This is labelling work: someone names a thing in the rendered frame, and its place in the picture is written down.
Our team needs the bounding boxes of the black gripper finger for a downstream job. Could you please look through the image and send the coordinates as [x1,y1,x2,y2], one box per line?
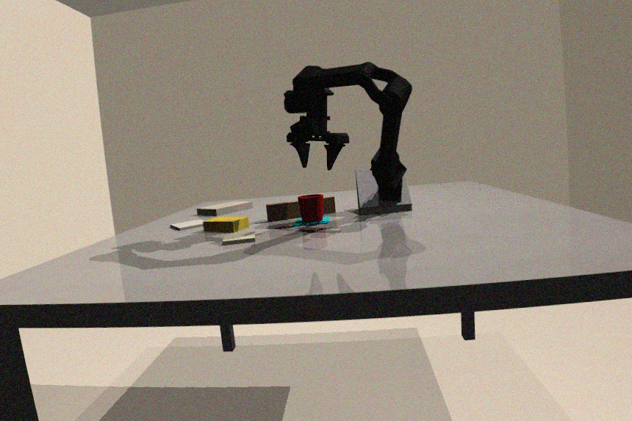
[290,143,310,168]
[324,145,345,170]

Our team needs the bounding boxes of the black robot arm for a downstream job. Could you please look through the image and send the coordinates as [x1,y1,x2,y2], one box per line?
[284,62,412,202]

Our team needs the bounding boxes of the white flat square pad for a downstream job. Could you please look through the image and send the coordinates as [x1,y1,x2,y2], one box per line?
[170,219,204,231]

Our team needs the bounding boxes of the yellow rectangular block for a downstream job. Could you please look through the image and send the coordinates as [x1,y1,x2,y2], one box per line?
[204,217,249,233]

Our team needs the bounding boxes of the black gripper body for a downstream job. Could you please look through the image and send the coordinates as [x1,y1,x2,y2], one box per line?
[287,112,349,145]

